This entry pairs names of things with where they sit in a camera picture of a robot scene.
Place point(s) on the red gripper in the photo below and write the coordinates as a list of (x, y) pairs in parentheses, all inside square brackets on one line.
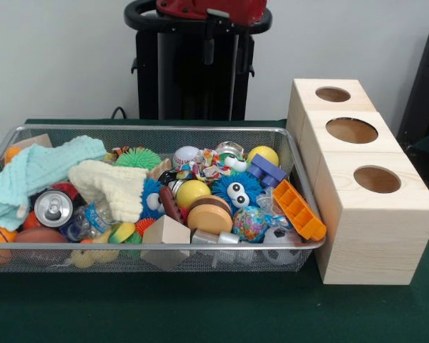
[(246, 10)]

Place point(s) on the red robot base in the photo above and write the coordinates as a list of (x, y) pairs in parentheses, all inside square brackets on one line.
[(171, 5)]

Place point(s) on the wooden box with three holes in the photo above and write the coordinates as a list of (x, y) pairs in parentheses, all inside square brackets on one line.
[(375, 239)]

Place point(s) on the clear mesh bin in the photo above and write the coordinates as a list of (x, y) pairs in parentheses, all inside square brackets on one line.
[(103, 266)]

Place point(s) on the yellow ball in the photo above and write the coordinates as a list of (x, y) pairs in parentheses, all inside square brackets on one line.
[(193, 191), (262, 153)]

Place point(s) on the purple toy block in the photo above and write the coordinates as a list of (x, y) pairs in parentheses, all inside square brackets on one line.
[(268, 171)]

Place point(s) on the toy burger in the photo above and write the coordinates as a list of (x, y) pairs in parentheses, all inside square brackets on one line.
[(209, 214)]

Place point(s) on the cream knitted cloth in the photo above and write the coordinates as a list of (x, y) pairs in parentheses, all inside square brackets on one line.
[(107, 182)]

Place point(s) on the plain wooden block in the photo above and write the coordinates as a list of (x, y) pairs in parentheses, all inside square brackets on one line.
[(164, 230)]

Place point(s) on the mint green knitted cloth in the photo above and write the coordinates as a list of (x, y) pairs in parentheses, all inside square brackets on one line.
[(39, 168)]

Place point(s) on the silver-topped soda can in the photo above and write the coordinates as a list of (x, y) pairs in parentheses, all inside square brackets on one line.
[(53, 209)]

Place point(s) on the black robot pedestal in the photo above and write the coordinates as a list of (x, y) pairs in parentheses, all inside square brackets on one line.
[(186, 89)]

